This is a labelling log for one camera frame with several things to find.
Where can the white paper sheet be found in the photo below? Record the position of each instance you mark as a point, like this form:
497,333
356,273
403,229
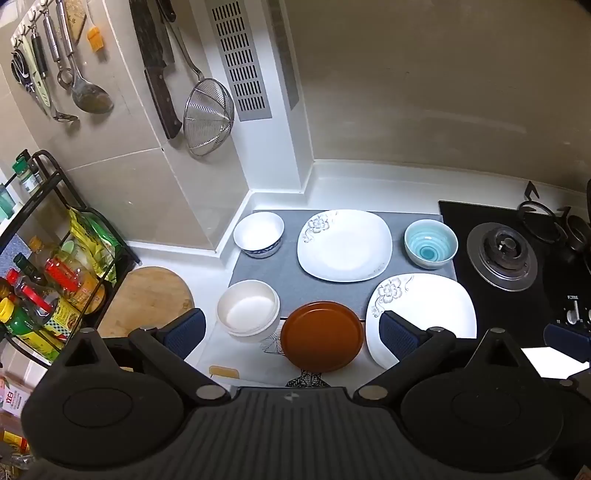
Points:
549,362

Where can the brown round plate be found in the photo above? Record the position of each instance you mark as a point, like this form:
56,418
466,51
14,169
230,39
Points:
323,337

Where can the white square floral plate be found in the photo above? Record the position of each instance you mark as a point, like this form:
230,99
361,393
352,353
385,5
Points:
429,307
346,249

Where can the round wooden cutting board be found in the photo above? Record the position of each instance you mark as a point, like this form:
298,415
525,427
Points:
147,295

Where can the stove knob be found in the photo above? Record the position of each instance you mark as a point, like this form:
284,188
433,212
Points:
572,314

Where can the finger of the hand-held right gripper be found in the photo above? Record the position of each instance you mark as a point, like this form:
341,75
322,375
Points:
564,336

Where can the teal spiral bowl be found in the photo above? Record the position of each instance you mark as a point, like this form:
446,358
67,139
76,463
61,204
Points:
430,244

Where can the grey table mat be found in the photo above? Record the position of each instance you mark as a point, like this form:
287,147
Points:
263,277

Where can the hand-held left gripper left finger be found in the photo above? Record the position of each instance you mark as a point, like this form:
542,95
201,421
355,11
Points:
187,330

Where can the white bowl with blue pattern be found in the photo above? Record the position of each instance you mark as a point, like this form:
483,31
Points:
258,233

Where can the carton with red print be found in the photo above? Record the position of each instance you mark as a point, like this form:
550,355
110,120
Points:
10,397

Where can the orange silicone brush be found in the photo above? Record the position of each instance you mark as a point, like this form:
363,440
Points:
95,39

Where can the bottle with red cap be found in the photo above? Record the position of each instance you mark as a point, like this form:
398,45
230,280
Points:
30,295

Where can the metal stove burner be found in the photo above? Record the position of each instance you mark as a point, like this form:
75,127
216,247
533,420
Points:
502,256

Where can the oil bottle with red label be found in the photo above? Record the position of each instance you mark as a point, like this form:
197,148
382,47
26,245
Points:
74,279

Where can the white patterned mat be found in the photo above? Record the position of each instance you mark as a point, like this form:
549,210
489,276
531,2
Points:
277,357

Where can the metal mesh strainer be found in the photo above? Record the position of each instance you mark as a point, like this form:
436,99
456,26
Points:
208,115

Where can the black pot support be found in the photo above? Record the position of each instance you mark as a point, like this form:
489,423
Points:
540,221

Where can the black gas stove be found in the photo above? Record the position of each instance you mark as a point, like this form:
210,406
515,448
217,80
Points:
545,286

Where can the black scissors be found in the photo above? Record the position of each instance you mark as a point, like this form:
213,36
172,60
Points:
21,69

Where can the green bottle with yellow cap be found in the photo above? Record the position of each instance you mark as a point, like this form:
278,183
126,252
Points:
21,327

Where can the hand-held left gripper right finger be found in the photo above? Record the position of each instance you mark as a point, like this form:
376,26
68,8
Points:
398,333

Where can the spice jar with green cap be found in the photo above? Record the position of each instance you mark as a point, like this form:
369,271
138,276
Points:
27,173

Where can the yellow green snack packets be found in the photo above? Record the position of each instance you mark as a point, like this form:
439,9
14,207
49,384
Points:
94,240

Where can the metal vent grille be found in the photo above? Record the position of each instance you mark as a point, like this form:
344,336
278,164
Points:
242,60

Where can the metal ladle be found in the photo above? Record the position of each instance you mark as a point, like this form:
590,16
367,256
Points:
91,94

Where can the dark glass bottle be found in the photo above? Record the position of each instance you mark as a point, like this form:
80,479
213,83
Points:
27,270

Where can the plain white bowl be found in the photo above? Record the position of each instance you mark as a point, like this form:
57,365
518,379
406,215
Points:
247,309

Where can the metal slotted utensil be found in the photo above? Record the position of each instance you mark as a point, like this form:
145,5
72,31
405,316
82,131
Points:
54,50

